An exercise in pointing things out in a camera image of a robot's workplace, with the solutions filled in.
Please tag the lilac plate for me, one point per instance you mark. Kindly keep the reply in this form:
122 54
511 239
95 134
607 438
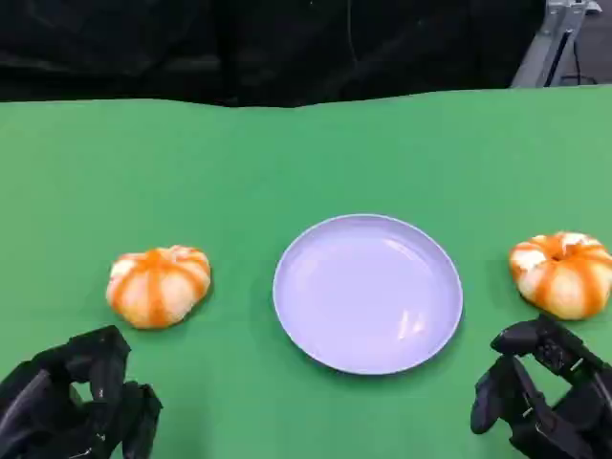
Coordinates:
368 296

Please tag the grey metal frame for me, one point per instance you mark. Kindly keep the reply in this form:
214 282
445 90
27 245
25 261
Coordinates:
540 52

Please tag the black backdrop cloth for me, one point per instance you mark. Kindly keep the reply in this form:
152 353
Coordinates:
191 48

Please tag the orange white toy bread roll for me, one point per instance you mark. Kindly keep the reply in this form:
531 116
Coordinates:
564 282
158 287

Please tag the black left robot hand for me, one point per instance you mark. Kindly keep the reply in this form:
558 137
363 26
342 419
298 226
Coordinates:
52 411

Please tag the green table cloth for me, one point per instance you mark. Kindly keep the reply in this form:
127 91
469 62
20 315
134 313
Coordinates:
239 167

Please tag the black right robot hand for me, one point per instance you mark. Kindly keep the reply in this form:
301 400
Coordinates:
564 397

